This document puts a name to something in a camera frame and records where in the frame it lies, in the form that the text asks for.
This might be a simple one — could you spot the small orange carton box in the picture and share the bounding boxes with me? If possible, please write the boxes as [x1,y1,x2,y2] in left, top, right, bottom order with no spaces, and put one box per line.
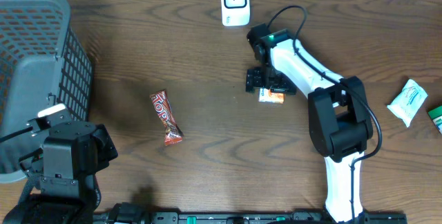
[258,88,285,104]

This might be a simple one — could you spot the red chocolate bar wrapper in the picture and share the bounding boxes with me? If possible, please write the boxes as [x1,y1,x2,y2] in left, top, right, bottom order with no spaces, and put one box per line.
[150,90,184,146]

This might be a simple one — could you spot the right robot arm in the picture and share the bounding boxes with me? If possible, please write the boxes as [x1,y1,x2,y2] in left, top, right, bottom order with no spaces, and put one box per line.
[246,24,373,223]

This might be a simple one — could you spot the white barcode scanner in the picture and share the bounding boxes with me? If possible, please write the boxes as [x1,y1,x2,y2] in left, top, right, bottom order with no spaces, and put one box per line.
[221,0,251,27]

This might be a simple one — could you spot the grey plastic basket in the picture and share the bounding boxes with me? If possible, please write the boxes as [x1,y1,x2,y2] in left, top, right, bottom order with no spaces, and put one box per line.
[0,0,93,184]

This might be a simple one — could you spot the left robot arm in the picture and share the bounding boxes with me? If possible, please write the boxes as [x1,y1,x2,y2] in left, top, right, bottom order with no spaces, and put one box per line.
[3,116,118,224]

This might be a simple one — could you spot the green tissue wipes pack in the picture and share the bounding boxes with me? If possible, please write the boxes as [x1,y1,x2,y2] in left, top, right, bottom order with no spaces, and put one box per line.
[387,79,428,128]

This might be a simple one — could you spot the green lid jar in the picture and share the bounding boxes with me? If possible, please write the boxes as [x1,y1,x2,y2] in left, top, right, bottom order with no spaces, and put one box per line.
[428,106,442,133]

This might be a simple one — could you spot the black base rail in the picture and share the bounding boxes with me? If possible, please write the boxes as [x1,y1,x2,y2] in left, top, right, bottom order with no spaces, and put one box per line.
[93,203,408,224]

